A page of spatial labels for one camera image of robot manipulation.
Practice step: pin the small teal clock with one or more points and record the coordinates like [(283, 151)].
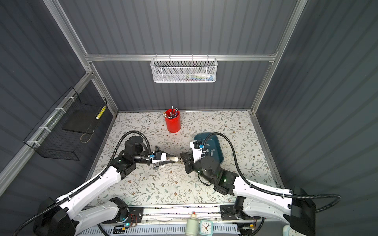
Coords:
[(206, 228)]

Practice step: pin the white wire mesh basket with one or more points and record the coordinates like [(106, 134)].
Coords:
[(184, 71)]

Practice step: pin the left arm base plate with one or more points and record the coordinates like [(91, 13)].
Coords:
[(131, 215)]

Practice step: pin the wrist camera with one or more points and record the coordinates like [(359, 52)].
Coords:
[(197, 150), (157, 157)]

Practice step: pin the black wire basket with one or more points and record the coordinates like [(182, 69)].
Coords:
[(50, 141)]

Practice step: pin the black notebook in basket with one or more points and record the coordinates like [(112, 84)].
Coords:
[(81, 122)]

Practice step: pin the teal plastic tray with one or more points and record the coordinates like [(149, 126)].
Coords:
[(212, 145)]

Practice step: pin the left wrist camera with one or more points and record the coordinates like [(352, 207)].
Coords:
[(157, 157)]

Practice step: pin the yellow marker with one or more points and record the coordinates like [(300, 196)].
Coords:
[(100, 113)]

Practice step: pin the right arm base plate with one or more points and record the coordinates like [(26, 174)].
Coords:
[(228, 213)]

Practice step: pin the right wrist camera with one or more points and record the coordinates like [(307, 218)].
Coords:
[(197, 150)]

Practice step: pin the pale round object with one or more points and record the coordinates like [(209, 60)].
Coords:
[(288, 231)]

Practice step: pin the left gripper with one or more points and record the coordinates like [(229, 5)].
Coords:
[(156, 149)]

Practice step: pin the white glue bottle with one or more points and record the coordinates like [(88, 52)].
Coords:
[(192, 225)]

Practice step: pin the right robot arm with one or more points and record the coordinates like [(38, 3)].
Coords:
[(269, 202)]

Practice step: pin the red pencil cup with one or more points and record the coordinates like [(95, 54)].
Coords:
[(173, 120)]

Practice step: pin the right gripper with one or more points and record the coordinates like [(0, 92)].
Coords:
[(189, 163)]

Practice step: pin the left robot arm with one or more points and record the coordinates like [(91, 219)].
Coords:
[(67, 216)]

